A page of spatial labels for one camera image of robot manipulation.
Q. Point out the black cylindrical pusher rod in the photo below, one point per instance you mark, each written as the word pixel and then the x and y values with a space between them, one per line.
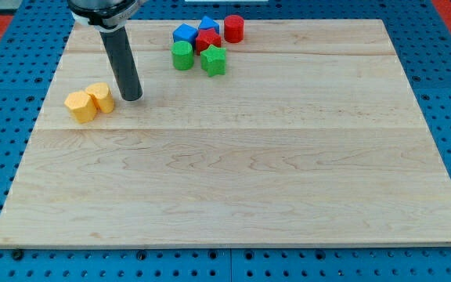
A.
pixel 123 65

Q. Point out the yellow heart block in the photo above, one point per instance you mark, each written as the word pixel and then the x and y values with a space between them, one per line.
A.
pixel 101 96

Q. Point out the green cylinder block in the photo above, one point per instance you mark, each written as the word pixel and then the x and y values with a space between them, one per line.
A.
pixel 182 55

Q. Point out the blue cube block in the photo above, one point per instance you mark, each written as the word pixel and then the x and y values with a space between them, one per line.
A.
pixel 186 33

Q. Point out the yellow hexagon block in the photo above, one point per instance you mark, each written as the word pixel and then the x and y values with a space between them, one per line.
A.
pixel 81 106

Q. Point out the red star block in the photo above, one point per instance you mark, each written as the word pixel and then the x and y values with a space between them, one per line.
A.
pixel 207 37

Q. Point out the blue pentagon block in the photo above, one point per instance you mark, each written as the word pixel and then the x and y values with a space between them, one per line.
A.
pixel 208 23

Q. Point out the green star block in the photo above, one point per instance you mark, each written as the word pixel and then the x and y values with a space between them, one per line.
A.
pixel 213 60

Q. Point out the red cylinder block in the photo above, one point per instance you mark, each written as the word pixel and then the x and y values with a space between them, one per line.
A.
pixel 234 28

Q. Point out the wooden board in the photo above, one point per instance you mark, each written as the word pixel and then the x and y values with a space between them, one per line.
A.
pixel 313 138

